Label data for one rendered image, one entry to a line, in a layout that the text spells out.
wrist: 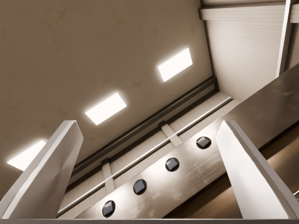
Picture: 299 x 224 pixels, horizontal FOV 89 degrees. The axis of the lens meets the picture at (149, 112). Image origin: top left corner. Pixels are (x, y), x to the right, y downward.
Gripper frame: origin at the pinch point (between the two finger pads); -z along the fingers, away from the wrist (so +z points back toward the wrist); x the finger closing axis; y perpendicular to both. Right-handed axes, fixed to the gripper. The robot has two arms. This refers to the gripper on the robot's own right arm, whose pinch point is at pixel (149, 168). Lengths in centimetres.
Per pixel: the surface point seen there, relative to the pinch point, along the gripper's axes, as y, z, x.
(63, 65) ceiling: 157, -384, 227
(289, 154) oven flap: 37, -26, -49
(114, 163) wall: 536, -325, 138
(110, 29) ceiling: 83, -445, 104
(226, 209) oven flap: 48, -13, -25
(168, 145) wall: 445, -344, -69
